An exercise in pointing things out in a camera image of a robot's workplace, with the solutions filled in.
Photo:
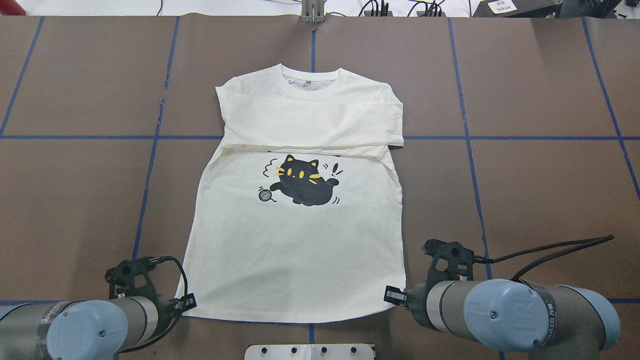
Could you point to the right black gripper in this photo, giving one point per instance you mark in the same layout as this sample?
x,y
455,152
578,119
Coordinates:
x,y
416,298

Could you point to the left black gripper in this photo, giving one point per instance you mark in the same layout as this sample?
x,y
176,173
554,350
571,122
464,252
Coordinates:
x,y
163,308

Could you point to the white long-sleeve cat shirt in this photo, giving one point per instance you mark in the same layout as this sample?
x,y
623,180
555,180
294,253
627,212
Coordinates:
x,y
298,213

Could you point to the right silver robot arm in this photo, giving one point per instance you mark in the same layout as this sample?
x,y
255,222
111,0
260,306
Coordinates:
x,y
547,322

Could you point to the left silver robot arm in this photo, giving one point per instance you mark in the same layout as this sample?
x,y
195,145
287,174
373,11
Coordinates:
x,y
87,330

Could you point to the black power adapter box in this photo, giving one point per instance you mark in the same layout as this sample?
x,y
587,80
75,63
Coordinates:
x,y
517,9

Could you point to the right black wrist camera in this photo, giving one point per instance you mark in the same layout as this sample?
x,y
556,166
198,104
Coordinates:
x,y
450,261

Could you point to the white camera mast with base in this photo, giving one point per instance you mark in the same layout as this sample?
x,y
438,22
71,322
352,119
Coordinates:
x,y
322,351

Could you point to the aluminium frame post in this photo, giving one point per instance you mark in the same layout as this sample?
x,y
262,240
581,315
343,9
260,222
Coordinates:
x,y
313,11

